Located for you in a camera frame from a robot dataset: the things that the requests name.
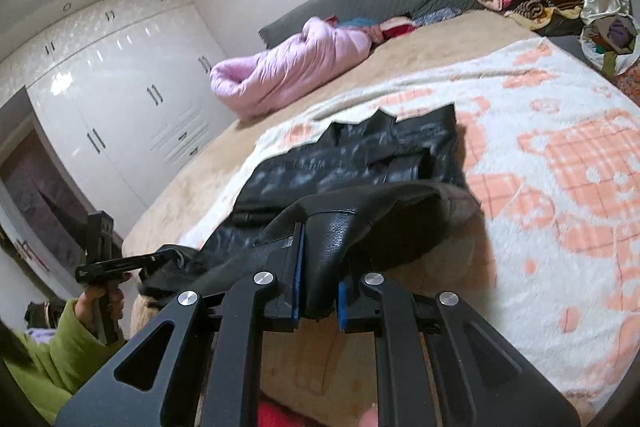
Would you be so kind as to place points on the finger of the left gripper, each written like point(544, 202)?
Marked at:
point(148, 262)

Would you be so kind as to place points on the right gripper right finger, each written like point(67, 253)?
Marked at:
point(342, 304)

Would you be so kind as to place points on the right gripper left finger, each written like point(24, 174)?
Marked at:
point(294, 269)

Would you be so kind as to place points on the black leather jacket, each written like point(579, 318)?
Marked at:
point(371, 196)

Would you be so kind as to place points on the green left sleeve forearm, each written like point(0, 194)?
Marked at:
point(50, 373)

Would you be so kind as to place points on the bag of clothes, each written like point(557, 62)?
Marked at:
point(611, 44)

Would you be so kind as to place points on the person's left hand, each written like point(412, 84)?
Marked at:
point(101, 301)

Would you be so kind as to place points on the person's right hand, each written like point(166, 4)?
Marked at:
point(370, 417)

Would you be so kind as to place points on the pink rolled duvet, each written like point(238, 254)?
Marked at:
point(258, 85)

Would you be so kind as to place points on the white glossy wardrobe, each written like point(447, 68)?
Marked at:
point(121, 91)

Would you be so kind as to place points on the red and blue pillows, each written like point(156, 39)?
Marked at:
point(396, 26)

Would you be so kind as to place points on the white and orange blanket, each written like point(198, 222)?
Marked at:
point(551, 150)

